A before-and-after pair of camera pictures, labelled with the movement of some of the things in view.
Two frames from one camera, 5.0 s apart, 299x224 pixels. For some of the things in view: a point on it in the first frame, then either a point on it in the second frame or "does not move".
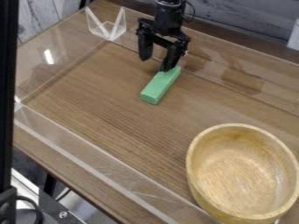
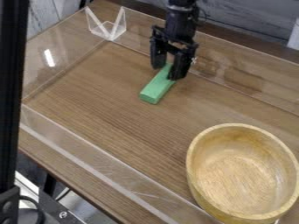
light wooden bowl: [243, 173] does not move
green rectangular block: [159, 85] does not move
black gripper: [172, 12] → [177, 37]
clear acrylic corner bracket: [107, 31] does not move
